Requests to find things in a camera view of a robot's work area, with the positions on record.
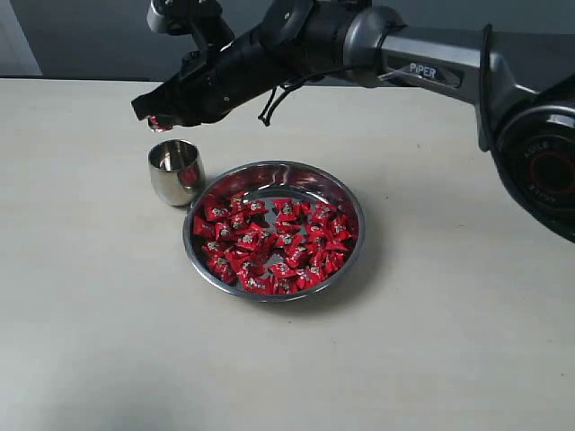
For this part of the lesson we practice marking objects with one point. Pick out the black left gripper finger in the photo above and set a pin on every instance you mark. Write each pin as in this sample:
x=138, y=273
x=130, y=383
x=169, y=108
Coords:
x=152, y=104

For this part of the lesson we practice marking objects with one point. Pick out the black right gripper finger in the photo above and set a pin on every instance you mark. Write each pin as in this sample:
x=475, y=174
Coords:
x=179, y=118

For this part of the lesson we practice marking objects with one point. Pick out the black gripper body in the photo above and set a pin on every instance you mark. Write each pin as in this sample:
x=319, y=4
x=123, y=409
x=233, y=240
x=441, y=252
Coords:
x=233, y=76

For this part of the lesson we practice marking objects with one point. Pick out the red candy top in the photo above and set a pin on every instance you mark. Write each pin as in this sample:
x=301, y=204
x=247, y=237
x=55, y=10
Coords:
x=159, y=125

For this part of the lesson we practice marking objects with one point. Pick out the red candy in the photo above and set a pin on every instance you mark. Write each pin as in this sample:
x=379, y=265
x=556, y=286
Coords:
x=159, y=125
x=216, y=212
x=256, y=285
x=202, y=228
x=250, y=238
x=339, y=228

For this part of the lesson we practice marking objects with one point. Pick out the round stainless steel plate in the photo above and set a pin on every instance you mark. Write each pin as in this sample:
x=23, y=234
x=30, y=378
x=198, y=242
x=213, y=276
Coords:
x=294, y=203

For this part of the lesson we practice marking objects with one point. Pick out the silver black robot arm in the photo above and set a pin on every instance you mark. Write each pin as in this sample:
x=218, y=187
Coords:
x=520, y=85

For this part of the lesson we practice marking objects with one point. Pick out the stainless steel cup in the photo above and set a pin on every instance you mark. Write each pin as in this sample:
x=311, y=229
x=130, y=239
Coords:
x=176, y=172

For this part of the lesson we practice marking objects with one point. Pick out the red wrapped candy upper left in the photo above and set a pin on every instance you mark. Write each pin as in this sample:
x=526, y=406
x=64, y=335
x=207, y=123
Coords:
x=216, y=212

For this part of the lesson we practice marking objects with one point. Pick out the red wrapped candy far left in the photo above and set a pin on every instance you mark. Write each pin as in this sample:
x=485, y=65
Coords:
x=202, y=228

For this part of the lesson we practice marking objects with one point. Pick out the red wrapped candy centre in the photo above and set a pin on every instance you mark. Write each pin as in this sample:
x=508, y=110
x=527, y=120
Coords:
x=250, y=238

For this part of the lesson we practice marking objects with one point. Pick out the red wrapped candy bottom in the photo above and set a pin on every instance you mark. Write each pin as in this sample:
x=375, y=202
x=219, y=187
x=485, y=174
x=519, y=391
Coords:
x=256, y=285

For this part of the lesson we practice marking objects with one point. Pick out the red wrapped candy right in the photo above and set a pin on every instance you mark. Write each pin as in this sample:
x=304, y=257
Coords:
x=339, y=228

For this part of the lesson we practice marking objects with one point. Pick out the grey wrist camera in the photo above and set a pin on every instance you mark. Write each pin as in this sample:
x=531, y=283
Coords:
x=179, y=17

